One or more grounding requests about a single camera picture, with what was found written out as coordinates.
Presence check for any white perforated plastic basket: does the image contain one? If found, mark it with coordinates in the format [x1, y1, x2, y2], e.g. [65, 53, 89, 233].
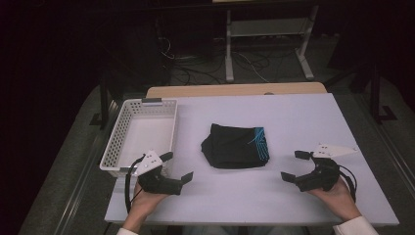
[99, 97, 179, 179]

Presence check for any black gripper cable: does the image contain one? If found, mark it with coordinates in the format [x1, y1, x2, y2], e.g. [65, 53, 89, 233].
[124, 154, 147, 214]
[338, 164, 358, 204]

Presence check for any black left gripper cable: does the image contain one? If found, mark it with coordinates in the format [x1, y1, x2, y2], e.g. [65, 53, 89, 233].
[124, 154, 147, 214]

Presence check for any metal floor rail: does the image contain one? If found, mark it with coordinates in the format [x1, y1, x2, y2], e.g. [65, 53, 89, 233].
[60, 128, 115, 235]
[353, 92, 415, 185]

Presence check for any person's right hand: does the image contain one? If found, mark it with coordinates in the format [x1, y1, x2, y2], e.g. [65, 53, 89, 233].
[307, 176, 362, 222]

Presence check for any white metal stand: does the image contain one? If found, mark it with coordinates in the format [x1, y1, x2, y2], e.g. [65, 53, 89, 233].
[224, 4, 320, 83]

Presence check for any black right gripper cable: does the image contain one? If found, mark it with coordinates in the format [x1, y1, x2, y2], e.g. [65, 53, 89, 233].
[338, 164, 358, 204]

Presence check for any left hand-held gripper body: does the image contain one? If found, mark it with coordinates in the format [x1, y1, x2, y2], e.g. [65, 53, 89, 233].
[134, 149, 184, 197]

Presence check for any black folded shorts blue print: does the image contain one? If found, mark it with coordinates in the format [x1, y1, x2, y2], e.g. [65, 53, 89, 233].
[200, 122, 271, 170]

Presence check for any wooden table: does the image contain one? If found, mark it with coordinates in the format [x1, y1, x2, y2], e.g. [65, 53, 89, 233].
[145, 81, 329, 99]

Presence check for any black metal stand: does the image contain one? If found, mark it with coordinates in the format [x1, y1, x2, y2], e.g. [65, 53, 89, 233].
[367, 61, 398, 124]
[89, 73, 115, 130]

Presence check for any tangle of floor cables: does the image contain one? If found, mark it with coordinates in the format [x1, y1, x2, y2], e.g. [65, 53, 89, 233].
[159, 34, 272, 86]

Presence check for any person's left hand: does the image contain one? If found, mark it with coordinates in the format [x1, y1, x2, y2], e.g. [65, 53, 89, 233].
[129, 181, 171, 221]

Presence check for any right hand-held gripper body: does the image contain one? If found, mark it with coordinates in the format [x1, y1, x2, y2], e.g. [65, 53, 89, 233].
[294, 142, 359, 193]

